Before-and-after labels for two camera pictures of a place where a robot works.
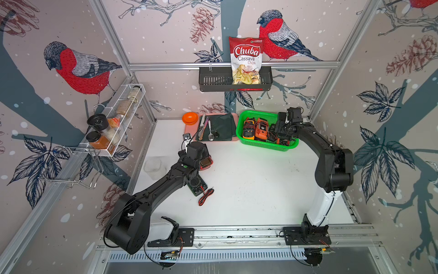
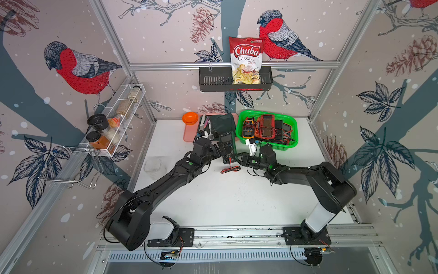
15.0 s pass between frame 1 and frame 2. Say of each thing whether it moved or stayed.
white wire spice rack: stayed
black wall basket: stayed
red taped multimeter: moved
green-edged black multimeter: moved
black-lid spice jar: stayed
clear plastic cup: stayed
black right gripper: moved
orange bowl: stayed
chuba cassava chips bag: stayed
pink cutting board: stayed
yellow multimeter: stayed
